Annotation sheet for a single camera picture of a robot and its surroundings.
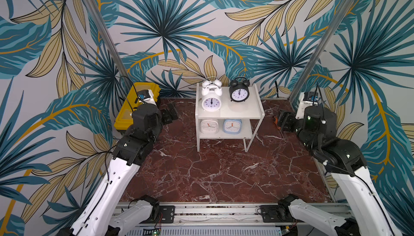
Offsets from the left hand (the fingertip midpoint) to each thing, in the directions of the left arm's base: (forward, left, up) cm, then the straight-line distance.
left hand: (165, 108), depth 66 cm
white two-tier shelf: (+2, -36, -4) cm, 37 cm away
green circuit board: (-40, +4, -39) cm, 56 cm away
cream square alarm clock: (+2, -18, -16) cm, 24 cm away
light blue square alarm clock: (+2, -30, -16) cm, 34 cm away
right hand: (-3, -48, +4) cm, 49 cm away
